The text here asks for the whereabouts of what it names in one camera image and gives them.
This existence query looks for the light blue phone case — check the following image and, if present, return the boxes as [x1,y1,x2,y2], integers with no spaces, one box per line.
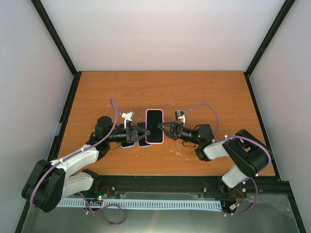
[119,123,136,149]

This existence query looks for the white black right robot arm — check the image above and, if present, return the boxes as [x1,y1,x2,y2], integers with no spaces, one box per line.
[158,122,273,189]

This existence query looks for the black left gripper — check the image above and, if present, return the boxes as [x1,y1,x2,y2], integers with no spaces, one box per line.
[106,125,151,143]

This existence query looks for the black smartphone dark blue edge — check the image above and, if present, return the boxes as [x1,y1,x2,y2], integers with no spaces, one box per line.
[137,122,151,147]

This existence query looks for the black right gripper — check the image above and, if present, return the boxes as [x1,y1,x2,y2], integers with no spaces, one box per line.
[157,122,201,146]

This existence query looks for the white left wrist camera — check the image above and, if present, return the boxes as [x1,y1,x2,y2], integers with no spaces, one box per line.
[120,111,135,128]

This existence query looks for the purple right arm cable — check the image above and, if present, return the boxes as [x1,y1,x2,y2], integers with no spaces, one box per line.
[182,103,273,216]

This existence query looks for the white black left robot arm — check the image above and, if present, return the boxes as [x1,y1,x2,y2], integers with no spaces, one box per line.
[21,116,150,213]

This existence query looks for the lavender phone case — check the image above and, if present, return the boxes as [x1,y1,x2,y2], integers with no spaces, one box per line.
[136,121,153,148]

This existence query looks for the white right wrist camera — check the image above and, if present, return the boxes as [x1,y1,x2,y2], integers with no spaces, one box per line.
[175,110,186,125]

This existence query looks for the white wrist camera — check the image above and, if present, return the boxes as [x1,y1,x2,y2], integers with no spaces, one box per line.
[120,111,135,128]
[175,110,186,125]

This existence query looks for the pink phone case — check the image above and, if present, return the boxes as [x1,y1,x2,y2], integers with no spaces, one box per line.
[145,109,165,145]

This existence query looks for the light blue slotted cable duct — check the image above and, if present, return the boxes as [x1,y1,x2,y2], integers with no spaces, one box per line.
[58,199,222,210]

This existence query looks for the black smartphone red edge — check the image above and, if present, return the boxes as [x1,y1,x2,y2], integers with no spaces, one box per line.
[146,110,163,143]

